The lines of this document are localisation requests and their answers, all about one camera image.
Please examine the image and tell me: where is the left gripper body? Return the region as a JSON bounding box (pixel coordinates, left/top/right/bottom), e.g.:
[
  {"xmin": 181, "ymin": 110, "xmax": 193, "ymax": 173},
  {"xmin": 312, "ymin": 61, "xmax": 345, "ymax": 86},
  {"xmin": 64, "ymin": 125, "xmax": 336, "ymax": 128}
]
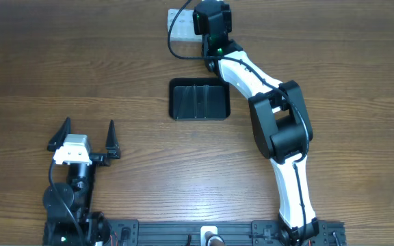
[{"xmin": 89, "ymin": 152, "xmax": 112, "ymax": 167}]

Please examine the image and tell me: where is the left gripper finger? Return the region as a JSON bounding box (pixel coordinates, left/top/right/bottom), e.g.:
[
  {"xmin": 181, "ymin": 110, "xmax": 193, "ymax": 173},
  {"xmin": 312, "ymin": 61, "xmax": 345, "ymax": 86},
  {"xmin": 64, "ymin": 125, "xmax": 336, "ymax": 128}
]
[
  {"xmin": 47, "ymin": 117, "xmax": 72, "ymax": 152},
  {"xmin": 105, "ymin": 119, "xmax": 122, "ymax": 160}
]

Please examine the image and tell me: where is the clear test tube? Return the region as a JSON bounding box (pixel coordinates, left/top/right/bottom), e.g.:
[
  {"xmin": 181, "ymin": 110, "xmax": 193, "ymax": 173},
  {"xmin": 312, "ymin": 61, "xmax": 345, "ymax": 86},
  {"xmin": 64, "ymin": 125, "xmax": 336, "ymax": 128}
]
[
  {"xmin": 192, "ymin": 84, "xmax": 198, "ymax": 119},
  {"xmin": 176, "ymin": 85, "xmax": 189, "ymax": 119},
  {"xmin": 203, "ymin": 84, "xmax": 209, "ymax": 119}
]

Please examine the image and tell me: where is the black tray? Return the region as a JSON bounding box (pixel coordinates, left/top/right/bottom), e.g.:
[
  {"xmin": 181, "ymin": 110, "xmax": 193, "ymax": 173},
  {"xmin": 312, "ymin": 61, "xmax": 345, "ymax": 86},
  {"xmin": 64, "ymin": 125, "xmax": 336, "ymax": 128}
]
[{"xmin": 168, "ymin": 77, "xmax": 231, "ymax": 121}]

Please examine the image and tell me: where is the white test tube rack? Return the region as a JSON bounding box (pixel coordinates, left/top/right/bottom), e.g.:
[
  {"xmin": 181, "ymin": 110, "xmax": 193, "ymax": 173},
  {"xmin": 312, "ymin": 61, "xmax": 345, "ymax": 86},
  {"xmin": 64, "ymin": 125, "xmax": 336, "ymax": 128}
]
[{"xmin": 168, "ymin": 8, "xmax": 203, "ymax": 44}]

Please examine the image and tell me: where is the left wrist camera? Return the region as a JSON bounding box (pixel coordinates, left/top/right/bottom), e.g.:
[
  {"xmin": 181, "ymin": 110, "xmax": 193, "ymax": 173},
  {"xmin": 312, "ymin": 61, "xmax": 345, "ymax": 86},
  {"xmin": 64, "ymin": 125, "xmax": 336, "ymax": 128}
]
[{"xmin": 53, "ymin": 133, "xmax": 92, "ymax": 166}]

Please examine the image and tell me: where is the mounting rail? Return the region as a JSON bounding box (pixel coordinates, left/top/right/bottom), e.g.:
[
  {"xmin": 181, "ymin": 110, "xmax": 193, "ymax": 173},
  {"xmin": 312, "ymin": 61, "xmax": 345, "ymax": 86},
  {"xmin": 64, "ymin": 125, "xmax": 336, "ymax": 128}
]
[{"xmin": 97, "ymin": 219, "xmax": 347, "ymax": 246}]

